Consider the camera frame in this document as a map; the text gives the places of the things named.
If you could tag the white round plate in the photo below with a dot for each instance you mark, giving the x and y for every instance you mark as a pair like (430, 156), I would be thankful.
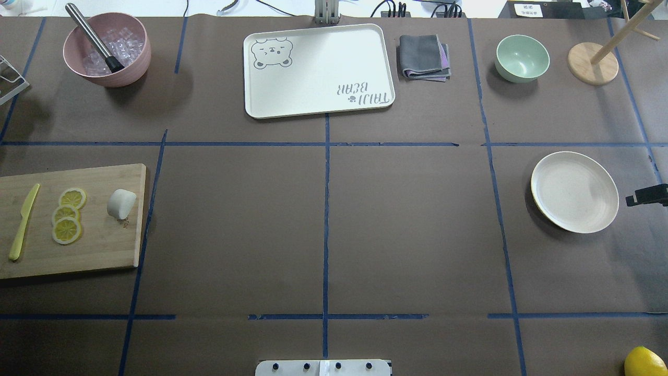
(574, 192)

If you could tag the cream bear tray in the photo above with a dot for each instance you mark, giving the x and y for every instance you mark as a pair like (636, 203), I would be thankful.
(299, 72)

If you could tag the white bun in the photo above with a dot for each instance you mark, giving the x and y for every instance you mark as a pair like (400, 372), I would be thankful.
(120, 204)

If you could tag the folded grey cloth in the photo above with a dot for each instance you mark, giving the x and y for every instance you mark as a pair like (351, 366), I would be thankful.
(424, 57)

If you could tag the mint green bowl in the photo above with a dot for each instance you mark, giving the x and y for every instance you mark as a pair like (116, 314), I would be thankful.
(521, 59)

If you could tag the bamboo cutting board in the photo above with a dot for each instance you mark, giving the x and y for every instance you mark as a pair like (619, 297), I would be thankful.
(105, 242)

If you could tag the black box white label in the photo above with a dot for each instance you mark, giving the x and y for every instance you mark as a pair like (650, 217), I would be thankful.
(542, 10)

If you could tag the pink bowl with ice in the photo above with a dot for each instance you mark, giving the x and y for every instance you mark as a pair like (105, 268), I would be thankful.
(124, 37)

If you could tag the lemon slice middle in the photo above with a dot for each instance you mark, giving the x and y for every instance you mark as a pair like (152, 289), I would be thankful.
(65, 210)

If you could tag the wooden mug stand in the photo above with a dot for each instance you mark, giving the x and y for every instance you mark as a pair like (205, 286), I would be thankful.
(596, 64)

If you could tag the yellow plastic knife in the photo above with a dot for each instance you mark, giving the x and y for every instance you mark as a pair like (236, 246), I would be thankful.
(25, 212)

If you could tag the yellow lemon right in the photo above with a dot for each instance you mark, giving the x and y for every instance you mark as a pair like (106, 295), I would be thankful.
(642, 361)

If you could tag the aluminium frame post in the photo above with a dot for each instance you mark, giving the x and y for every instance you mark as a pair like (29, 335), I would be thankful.
(326, 12)

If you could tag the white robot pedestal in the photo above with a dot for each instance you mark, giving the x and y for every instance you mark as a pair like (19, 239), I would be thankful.
(325, 367)

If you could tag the white wire cup rack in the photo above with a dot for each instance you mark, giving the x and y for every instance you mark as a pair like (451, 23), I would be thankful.
(12, 82)

